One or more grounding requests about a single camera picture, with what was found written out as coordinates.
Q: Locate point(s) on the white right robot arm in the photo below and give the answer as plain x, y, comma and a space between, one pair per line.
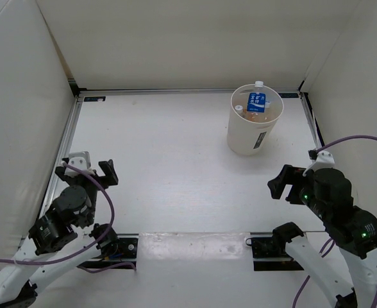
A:
346, 268

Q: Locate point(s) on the cream plastic bin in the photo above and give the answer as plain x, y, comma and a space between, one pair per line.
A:
245, 137

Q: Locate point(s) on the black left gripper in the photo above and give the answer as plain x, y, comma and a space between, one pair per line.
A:
111, 176

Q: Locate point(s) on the blue label water bottle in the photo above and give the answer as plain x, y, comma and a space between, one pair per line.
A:
257, 102

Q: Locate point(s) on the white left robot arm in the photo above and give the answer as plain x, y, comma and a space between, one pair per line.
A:
63, 238

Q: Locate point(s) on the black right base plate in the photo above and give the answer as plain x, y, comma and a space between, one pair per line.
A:
268, 256

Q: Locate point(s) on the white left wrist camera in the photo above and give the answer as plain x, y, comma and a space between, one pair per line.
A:
78, 160

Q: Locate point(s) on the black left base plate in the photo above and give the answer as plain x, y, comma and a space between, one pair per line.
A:
126, 251

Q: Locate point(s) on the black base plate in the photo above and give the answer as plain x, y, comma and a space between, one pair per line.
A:
126, 251
268, 256

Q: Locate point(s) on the orange juice bottle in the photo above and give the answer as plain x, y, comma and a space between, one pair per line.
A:
257, 117

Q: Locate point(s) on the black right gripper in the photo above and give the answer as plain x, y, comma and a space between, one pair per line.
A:
288, 175

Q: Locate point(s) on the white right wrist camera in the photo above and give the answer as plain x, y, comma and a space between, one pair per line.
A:
320, 160

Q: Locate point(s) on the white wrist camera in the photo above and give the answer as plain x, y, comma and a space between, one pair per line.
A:
78, 160
320, 160

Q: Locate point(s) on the clear square water bottle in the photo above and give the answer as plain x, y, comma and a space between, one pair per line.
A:
238, 109

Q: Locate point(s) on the aluminium table edge rail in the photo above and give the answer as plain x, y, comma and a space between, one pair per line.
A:
63, 151

